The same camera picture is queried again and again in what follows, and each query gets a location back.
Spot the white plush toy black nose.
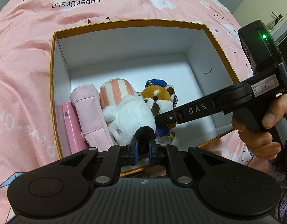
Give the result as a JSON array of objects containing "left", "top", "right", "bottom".
[{"left": 99, "top": 78, "right": 156, "bottom": 145}]

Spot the pink flat case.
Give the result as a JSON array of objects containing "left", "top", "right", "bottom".
[{"left": 55, "top": 102, "right": 88, "bottom": 157}]

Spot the person's right hand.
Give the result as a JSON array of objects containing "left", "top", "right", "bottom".
[{"left": 232, "top": 95, "right": 287, "bottom": 160}]

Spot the white desk with items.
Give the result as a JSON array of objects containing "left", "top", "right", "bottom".
[{"left": 269, "top": 14, "right": 287, "bottom": 43}]

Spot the brown sailor plush toy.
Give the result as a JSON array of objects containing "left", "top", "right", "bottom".
[{"left": 138, "top": 79, "right": 177, "bottom": 144}]

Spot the orange cardboard storage box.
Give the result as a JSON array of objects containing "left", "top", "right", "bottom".
[{"left": 50, "top": 20, "right": 239, "bottom": 157}]

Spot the pink printed bed sheet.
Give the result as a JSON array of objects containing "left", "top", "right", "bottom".
[{"left": 0, "top": 0, "right": 252, "bottom": 223}]

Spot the pink fabric pouch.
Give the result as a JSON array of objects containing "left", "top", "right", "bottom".
[{"left": 69, "top": 84, "right": 113, "bottom": 152}]

